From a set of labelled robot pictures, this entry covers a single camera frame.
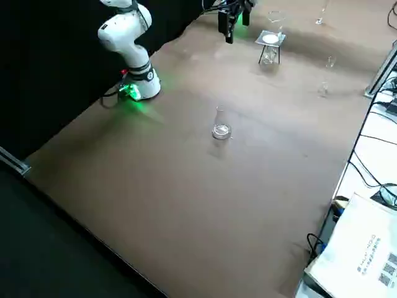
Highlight small clear glass beaker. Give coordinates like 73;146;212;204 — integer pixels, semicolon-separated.
316;81;330;99

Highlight glass alcohol lamp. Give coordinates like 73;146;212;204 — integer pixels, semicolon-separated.
262;48;278;65

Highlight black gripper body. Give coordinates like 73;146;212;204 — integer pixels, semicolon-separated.
226;0;258;12

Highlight black tripod with wire gauze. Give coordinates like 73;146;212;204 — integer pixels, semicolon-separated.
254;30;287;65

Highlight clear glass conical flask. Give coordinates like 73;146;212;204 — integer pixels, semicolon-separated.
212;106;233;140

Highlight tall glass graduated cylinder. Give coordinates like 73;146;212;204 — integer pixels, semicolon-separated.
314;0;331;25

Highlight large clear glass beaker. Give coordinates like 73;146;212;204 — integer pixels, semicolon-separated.
267;11;285;35

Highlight aluminium profile post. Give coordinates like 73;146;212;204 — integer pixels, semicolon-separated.
363;40;397;99
0;145;32;178

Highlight black desk cable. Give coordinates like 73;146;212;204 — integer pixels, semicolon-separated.
306;233;325;260
347;73;397;189

